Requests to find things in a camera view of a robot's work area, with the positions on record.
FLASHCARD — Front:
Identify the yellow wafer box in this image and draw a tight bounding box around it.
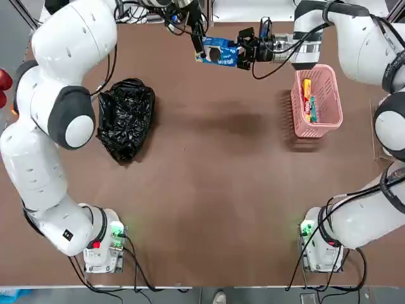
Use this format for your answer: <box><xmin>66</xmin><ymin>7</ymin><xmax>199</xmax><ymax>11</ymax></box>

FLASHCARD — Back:
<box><xmin>300</xmin><ymin>79</ymin><xmax>314</xmax><ymax>116</ymax></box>

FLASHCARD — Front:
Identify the black plastic bag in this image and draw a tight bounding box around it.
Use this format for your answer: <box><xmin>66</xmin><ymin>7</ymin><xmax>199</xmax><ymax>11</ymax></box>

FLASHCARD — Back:
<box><xmin>96</xmin><ymin>78</ymin><xmax>156</xmax><ymax>165</ymax></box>

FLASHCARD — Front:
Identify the teal plastic item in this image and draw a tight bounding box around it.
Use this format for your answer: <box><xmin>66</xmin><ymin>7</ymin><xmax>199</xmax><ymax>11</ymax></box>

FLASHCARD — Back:
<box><xmin>0</xmin><ymin>286</ymin><xmax>17</xmax><ymax>304</ymax></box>

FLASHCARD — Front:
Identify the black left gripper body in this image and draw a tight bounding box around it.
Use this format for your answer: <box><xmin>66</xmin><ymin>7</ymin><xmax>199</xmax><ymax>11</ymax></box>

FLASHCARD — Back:
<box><xmin>182</xmin><ymin>2</ymin><xmax>207</xmax><ymax>37</ymax></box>

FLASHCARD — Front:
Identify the pink plastic snack basket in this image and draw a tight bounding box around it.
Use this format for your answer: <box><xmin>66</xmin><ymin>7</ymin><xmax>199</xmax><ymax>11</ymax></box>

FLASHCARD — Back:
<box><xmin>290</xmin><ymin>64</ymin><xmax>344</xmax><ymax>139</ymax></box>

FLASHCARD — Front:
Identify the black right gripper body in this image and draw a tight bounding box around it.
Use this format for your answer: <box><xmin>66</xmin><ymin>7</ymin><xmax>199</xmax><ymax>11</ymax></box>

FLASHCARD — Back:
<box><xmin>253</xmin><ymin>32</ymin><xmax>276</xmax><ymax>63</ymax></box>

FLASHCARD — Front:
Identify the black right base cable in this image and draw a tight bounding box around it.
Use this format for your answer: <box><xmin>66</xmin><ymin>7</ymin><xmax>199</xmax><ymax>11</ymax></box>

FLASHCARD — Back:
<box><xmin>285</xmin><ymin>246</ymin><xmax>368</xmax><ymax>293</ymax></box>

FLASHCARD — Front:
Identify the teal snack packet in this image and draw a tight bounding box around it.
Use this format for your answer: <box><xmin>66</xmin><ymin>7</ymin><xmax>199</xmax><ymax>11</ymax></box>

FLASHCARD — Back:
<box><xmin>309</xmin><ymin>95</ymin><xmax>318</xmax><ymax>124</ymax></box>

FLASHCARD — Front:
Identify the black left base cable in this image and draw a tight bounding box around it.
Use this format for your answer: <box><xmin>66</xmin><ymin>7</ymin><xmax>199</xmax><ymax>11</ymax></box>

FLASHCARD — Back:
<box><xmin>68</xmin><ymin>232</ymin><xmax>190</xmax><ymax>293</ymax></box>

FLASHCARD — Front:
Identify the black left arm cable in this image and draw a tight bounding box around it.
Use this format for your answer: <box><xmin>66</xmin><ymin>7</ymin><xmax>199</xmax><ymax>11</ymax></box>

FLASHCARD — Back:
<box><xmin>90</xmin><ymin>0</ymin><xmax>197</xmax><ymax>98</ymax></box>

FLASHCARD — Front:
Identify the black base cable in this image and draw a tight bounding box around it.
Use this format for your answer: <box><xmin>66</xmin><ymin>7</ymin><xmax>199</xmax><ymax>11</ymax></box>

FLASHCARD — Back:
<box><xmin>68</xmin><ymin>232</ymin><xmax>190</xmax><ymax>293</ymax></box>
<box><xmin>285</xmin><ymin>246</ymin><xmax>368</xmax><ymax>293</ymax></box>

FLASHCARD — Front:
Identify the blue cookie box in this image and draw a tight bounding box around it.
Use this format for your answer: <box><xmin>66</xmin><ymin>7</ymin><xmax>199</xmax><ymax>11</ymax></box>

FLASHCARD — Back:
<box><xmin>195</xmin><ymin>35</ymin><xmax>240</xmax><ymax>68</ymax></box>

